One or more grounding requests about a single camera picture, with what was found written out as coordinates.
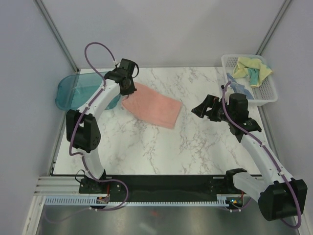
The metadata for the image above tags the white slotted cable duct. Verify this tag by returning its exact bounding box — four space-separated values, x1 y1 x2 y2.
44 195 240 207

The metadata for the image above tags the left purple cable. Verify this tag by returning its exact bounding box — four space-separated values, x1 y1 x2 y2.
45 42 130 224

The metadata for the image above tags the right aluminium corner post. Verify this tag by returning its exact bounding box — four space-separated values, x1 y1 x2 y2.
256 0 293 55

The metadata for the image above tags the pink towel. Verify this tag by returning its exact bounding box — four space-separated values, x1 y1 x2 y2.
122 82 182 129

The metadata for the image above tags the aluminium corner post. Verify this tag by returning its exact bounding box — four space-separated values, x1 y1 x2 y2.
34 0 80 73
256 0 293 55

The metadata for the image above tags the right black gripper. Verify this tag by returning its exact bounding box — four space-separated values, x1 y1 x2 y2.
192 94 235 123

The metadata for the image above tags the aluminium extrusion rail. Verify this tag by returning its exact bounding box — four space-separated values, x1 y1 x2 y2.
34 175 301 196

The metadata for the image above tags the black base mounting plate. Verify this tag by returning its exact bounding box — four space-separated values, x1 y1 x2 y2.
78 174 252 203

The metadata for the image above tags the white perforated plastic basket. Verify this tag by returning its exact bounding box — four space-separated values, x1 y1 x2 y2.
221 54 278 106

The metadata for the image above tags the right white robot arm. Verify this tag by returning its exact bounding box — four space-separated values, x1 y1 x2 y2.
192 93 308 221

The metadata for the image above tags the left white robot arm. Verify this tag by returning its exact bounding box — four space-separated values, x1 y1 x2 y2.
66 59 139 193

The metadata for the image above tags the blue cloth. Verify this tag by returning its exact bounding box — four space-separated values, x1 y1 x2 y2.
226 73 254 100

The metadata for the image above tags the yellow cloth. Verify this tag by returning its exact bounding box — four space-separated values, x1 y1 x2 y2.
232 57 273 87

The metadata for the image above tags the teal transparent plastic bin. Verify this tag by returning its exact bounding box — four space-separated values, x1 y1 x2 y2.
55 72 120 117

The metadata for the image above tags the left aluminium corner post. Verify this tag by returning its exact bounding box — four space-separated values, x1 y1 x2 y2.
34 0 80 73

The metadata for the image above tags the teal cloth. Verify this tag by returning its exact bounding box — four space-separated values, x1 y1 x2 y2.
247 68 260 87

